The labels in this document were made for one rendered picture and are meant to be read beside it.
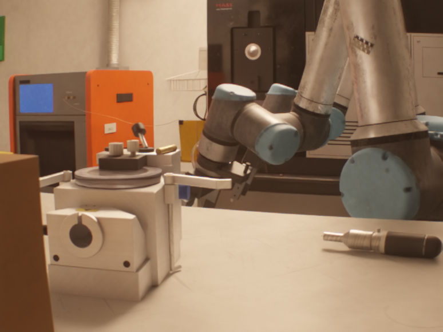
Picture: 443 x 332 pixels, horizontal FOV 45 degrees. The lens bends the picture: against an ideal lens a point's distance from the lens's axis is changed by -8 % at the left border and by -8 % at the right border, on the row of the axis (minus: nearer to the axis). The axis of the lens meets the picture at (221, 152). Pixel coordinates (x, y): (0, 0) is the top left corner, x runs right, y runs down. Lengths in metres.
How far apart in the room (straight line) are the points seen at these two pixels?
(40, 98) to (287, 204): 0.96
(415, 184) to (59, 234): 0.63
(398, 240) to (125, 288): 0.29
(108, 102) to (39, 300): 1.66
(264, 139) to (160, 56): 2.49
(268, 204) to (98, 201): 1.64
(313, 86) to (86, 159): 0.85
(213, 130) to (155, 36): 2.41
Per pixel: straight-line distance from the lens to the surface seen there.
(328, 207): 2.08
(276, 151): 1.17
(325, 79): 1.24
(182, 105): 3.54
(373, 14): 1.01
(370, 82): 1.00
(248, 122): 1.19
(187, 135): 2.30
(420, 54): 2.07
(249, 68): 2.19
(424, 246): 0.61
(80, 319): 0.46
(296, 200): 2.10
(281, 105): 1.66
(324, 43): 1.23
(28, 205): 0.21
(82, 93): 1.81
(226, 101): 1.23
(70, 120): 1.84
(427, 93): 2.07
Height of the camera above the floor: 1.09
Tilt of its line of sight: 7 degrees down
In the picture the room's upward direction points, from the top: straight up
